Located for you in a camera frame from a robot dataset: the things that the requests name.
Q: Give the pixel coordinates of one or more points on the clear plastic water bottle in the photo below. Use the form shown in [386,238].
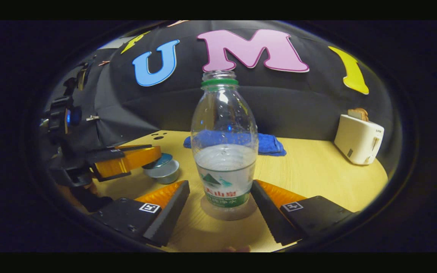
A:
[224,163]

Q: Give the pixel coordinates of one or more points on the black backdrop cloth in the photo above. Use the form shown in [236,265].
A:
[298,102]

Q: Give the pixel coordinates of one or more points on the silver teacup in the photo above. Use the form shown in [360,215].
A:
[165,175]

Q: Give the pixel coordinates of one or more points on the blue towel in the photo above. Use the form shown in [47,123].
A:
[271,146]

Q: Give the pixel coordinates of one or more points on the white toaster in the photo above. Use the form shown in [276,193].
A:
[359,142]

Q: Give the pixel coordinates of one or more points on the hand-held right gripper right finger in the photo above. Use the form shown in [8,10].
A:
[269,216]

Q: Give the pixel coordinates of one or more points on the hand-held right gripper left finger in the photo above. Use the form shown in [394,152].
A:
[171,216]

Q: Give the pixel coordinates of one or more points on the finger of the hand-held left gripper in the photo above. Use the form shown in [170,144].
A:
[104,155]
[127,165]

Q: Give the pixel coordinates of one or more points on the teal teacup lid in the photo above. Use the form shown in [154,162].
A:
[163,161]

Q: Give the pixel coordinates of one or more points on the pale toast slice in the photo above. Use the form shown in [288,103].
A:
[354,114]

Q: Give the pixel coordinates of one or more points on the brown toast slice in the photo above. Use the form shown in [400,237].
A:
[363,113]

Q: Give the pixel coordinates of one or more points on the red clip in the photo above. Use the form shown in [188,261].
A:
[104,63]

